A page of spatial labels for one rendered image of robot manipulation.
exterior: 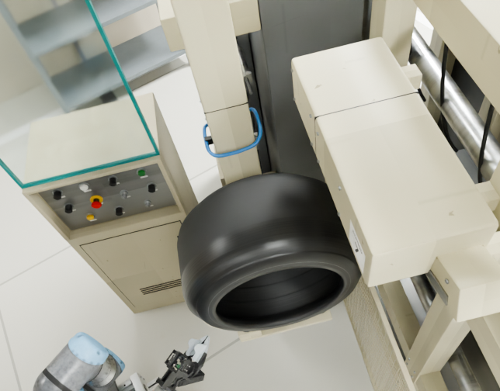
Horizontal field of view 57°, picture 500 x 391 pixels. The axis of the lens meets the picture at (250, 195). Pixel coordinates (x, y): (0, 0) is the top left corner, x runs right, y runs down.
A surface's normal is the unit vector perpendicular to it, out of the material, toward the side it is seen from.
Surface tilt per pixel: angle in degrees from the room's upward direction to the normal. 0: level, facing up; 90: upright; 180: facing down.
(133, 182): 90
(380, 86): 0
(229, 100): 90
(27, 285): 0
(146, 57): 0
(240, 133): 90
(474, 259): 18
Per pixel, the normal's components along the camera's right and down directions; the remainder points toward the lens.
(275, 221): -0.01, -0.60
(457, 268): -0.19, -0.79
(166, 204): 0.20, 0.78
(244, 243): -0.26, -0.29
